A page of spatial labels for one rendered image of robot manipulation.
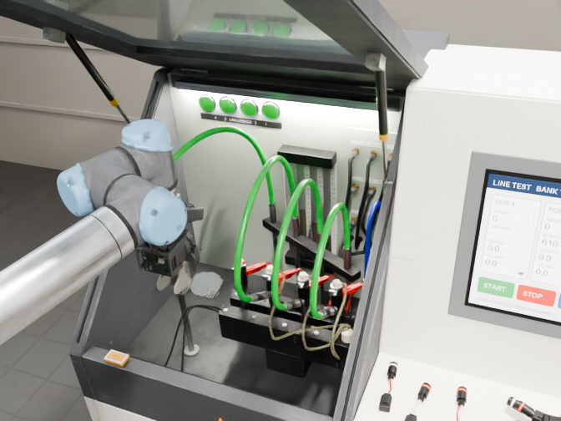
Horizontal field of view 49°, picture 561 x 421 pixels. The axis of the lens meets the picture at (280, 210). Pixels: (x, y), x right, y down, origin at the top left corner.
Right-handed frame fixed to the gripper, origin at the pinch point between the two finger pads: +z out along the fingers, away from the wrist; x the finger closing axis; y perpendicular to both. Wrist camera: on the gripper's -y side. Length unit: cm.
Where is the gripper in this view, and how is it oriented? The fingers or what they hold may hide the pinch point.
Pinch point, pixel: (183, 286)
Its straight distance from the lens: 121.5
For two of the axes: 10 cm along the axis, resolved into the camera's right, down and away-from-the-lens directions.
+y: -3.9, 5.3, -7.6
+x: 9.2, 1.7, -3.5
